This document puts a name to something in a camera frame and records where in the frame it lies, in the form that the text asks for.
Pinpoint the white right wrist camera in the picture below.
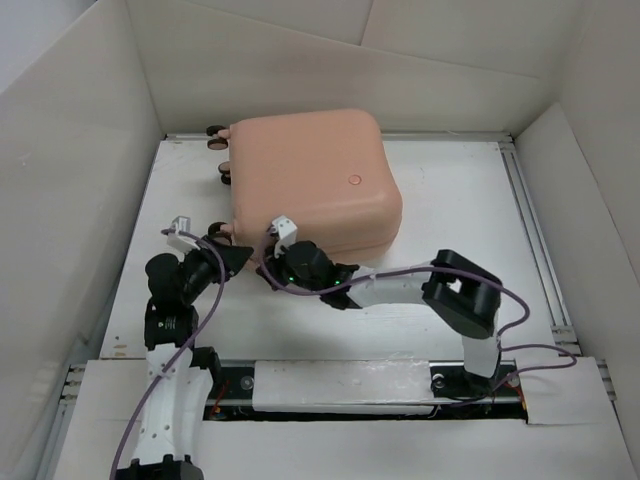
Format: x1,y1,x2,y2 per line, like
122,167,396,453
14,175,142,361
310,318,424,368
268,215,298,258

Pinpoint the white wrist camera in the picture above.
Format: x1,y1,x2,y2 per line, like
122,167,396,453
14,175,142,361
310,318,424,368
161,216,197,254
268,215,298,258

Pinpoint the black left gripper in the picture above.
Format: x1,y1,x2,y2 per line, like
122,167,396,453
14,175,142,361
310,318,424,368
179,235,251,304

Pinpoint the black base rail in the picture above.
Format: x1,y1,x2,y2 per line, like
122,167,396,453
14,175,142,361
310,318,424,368
204,359,527,422

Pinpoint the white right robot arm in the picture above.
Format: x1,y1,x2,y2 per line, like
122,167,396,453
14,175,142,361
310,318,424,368
263,241,502,397

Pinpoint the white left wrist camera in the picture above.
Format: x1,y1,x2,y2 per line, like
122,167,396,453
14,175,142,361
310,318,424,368
161,216,197,254

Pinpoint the pink hard-shell suitcase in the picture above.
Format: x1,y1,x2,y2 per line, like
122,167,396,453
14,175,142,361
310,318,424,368
206,109,403,263

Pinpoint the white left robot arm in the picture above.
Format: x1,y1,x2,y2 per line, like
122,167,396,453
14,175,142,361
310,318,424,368
109,234,253,479

